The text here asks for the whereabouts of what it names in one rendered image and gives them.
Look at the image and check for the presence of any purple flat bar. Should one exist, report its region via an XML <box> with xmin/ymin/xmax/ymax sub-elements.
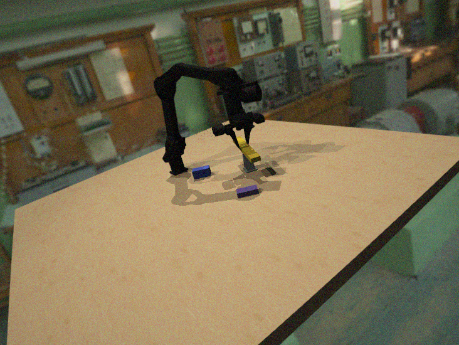
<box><xmin>236</xmin><ymin>185</ymin><xmax>259</xmax><ymax>198</ymax></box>

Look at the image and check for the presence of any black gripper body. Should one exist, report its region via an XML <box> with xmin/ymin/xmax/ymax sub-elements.
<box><xmin>212</xmin><ymin>104</ymin><xmax>265</xmax><ymax>136</ymax></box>

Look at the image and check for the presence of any blue rectangular block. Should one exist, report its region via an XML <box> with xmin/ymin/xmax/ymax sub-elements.
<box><xmin>192</xmin><ymin>165</ymin><xmax>211</xmax><ymax>179</ymax></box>

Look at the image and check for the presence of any yellow bar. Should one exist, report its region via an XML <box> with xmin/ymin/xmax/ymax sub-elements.
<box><xmin>237</xmin><ymin>136</ymin><xmax>261</xmax><ymax>163</ymax></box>

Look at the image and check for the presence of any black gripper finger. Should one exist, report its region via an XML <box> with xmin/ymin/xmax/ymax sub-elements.
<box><xmin>225</xmin><ymin>131</ymin><xmax>240</xmax><ymax>148</ymax></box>
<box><xmin>244</xmin><ymin>125</ymin><xmax>255</xmax><ymax>144</ymax></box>

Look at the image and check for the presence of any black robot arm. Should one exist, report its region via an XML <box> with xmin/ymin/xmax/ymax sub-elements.
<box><xmin>154</xmin><ymin>62</ymin><xmax>262</xmax><ymax>176</ymax></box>

